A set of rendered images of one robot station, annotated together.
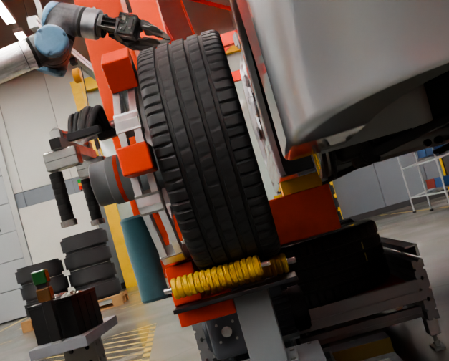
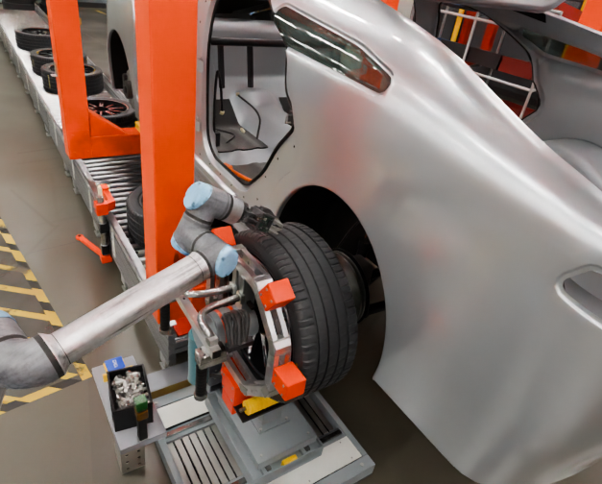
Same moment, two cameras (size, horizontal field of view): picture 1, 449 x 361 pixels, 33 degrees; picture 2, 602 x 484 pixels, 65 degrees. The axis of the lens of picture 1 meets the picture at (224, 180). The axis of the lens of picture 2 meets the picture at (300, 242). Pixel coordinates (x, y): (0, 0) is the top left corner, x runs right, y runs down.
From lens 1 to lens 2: 1.96 m
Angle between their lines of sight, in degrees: 52
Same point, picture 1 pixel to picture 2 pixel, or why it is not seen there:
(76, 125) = (233, 337)
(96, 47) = (162, 148)
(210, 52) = (347, 297)
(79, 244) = not seen: outside the picture
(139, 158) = (299, 390)
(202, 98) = (341, 340)
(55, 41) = (230, 265)
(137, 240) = not seen: hidden behind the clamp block
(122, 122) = (280, 350)
